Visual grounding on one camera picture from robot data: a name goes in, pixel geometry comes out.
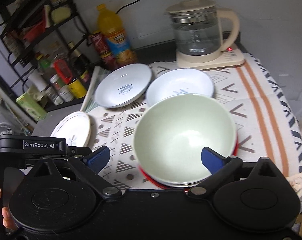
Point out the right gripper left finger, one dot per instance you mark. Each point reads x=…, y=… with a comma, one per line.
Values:
x=87, y=168

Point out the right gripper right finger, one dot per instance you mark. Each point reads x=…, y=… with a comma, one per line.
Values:
x=221, y=169

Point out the white plate line pattern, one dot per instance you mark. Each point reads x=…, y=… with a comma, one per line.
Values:
x=75, y=128

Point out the red bowl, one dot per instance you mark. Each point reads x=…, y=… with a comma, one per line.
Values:
x=161, y=185

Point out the pale green ceramic bowl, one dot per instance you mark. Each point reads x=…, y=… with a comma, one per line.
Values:
x=189, y=117

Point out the white plate blue print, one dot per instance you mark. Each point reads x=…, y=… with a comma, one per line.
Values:
x=123, y=86

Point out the white plate blue mark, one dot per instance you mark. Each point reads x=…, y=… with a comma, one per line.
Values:
x=177, y=82

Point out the person's right hand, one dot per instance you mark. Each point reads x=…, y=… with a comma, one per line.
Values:
x=7, y=220

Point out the patterned tablecloth with fringe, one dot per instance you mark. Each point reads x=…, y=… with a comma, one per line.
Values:
x=266, y=125

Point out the yellow label jar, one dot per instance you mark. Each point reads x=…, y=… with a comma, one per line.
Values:
x=77, y=89

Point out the white cap small bottle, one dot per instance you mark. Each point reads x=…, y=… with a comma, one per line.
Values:
x=61, y=88

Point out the green box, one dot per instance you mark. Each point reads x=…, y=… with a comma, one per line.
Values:
x=31, y=107

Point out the white plastic cup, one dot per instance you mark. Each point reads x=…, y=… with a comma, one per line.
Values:
x=37, y=80

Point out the red drink can lower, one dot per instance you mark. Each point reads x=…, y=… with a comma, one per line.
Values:
x=110, y=61

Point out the red drink can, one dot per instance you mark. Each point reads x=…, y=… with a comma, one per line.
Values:
x=99, y=43
x=110, y=61

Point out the green label bottle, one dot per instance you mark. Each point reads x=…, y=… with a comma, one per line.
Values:
x=45, y=66

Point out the cream kettle base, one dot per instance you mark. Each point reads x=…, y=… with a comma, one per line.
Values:
x=231, y=57

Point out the red drink can upper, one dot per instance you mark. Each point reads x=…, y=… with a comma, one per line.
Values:
x=99, y=43

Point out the orange juice bottle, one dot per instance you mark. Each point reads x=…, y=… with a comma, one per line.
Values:
x=111, y=26

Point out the black metal shelf rack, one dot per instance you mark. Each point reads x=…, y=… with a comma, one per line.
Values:
x=32, y=22

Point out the dark sauce bottle red handle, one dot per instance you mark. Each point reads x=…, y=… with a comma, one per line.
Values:
x=81, y=65

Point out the glass kettle cream handle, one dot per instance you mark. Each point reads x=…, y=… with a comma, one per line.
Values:
x=202, y=31

